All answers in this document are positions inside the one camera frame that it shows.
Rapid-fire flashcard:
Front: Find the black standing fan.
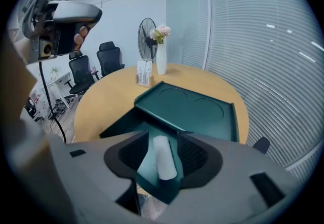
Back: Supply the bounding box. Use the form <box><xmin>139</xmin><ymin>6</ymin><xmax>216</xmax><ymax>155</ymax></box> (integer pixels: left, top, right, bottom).
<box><xmin>137</xmin><ymin>17</ymin><xmax>159</xmax><ymax>63</ymax></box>

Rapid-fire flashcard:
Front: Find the white towel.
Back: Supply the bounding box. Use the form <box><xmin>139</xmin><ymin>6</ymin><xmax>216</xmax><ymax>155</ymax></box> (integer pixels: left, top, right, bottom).
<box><xmin>152</xmin><ymin>135</ymin><xmax>178</xmax><ymax>181</ymax></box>

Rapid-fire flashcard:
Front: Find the white ribbed vase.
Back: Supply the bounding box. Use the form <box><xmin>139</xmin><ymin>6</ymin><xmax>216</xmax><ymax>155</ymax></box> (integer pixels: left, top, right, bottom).
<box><xmin>155</xmin><ymin>42</ymin><xmax>168</xmax><ymax>76</ymax></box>

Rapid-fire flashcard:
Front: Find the white shelf unit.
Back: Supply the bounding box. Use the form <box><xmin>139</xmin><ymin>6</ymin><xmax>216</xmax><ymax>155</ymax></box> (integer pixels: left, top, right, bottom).
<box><xmin>45</xmin><ymin>72</ymin><xmax>74</xmax><ymax>108</ymax></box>

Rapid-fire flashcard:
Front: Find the pink flower bouquet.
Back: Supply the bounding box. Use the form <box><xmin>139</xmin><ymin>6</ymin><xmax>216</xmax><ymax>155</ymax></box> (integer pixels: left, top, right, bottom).
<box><xmin>149</xmin><ymin>24</ymin><xmax>172</xmax><ymax>45</ymax></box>

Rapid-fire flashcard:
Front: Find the person's left hand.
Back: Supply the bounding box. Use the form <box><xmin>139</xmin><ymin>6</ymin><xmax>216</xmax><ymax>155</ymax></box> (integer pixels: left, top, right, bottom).
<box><xmin>73</xmin><ymin>25</ymin><xmax>89</xmax><ymax>52</ymax></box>

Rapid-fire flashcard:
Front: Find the person's left forearm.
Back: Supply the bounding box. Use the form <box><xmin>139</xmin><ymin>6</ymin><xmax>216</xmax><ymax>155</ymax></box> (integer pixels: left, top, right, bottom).
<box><xmin>9</xmin><ymin>26</ymin><xmax>33</xmax><ymax>64</ymax></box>

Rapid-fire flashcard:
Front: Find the dark green plastic tray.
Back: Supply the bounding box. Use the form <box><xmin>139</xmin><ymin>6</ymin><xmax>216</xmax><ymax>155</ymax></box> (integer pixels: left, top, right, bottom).
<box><xmin>99</xmin><ymin>80</ymin><xmax>240</xmax><ymax>205</ymax></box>

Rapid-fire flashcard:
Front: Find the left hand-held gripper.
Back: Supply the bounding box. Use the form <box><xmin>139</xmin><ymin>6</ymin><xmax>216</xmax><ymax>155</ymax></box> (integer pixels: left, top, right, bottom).
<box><xmin>21</xmin><ymin>0</ymin><xmax>103</xmax><ymax>65</ymax></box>

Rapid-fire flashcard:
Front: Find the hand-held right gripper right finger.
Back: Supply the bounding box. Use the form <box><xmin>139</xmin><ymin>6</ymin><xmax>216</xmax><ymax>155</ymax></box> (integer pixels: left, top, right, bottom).
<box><xmin>151</xmin><ymin>131</ymin><xmax>305</xmax><ymax>224</ymax></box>

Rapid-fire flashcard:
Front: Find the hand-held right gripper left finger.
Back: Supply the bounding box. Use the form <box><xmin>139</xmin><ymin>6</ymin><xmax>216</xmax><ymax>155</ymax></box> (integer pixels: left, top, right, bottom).
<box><xmin>49</xmin><ymin>130</ymin><xmax>150</xmax><ymax>224</ymax></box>

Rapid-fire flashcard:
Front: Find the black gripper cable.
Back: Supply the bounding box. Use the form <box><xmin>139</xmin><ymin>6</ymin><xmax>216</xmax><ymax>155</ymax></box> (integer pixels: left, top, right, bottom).
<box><xmin>38</xmin><ymin>61</ymin><xmax>67</xmax><ymax>144</ymax></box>

